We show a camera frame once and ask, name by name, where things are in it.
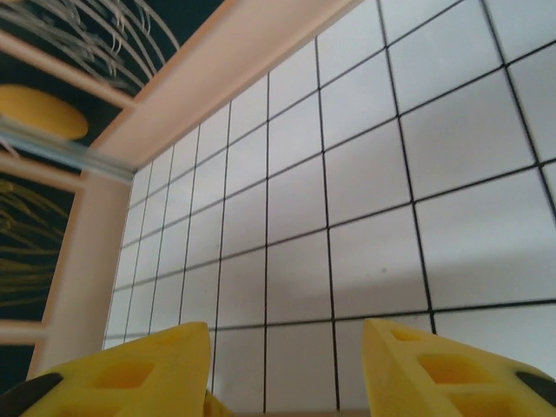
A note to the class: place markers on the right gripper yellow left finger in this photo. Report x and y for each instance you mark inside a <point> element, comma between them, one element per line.
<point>174,356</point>

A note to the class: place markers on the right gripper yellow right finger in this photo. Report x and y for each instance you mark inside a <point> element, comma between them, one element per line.
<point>391,360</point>

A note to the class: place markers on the aluminium frame post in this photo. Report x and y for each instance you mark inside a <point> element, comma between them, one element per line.
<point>65,150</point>

